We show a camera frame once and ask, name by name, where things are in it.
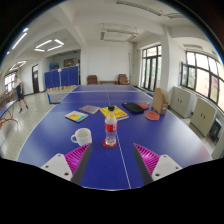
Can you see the brown cardboard box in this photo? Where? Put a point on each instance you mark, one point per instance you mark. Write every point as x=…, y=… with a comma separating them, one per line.
x=160, y=100

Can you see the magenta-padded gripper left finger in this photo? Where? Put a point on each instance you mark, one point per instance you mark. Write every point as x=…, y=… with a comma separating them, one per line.
x=60, y=166

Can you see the red table tennis paddle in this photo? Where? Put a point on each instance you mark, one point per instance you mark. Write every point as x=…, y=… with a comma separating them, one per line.
x=152, y=115
x=144, y=106

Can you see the blue table with red legs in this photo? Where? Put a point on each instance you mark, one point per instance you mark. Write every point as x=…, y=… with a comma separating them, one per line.
x=6, y=110

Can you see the clear red-labelled drink bottle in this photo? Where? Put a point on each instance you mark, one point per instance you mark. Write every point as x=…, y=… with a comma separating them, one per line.
x=111, y=128

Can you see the person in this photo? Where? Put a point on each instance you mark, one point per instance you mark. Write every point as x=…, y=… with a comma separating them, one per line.
x=20, y=91

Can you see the white ceramic cup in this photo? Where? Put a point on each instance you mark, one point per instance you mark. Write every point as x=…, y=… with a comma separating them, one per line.
x=83, y=136

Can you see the ceiling lights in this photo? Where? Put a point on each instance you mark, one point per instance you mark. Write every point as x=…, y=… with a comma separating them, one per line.
x=48, y=45

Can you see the small grey patterned book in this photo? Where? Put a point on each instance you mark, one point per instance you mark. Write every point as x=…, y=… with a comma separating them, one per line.
x=89, y=109

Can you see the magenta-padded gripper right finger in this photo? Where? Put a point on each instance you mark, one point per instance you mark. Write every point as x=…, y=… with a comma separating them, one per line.
x=165, y=166

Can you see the blue and yellow book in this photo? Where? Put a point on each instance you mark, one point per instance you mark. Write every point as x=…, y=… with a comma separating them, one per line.
x=76, y=116

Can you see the black paddle case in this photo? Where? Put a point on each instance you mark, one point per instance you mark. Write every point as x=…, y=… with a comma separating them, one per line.
x=132, y=107

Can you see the blue partition boards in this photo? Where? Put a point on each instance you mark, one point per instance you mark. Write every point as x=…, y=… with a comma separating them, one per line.
x=61, y=77

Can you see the brown armchair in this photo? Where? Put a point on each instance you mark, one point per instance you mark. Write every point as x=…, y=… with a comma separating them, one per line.
x=92, y=79
x=124, y=79

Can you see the beige cabinet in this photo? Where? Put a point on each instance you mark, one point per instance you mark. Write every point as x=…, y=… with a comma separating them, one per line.
x=202, y=116
x=180, y=101

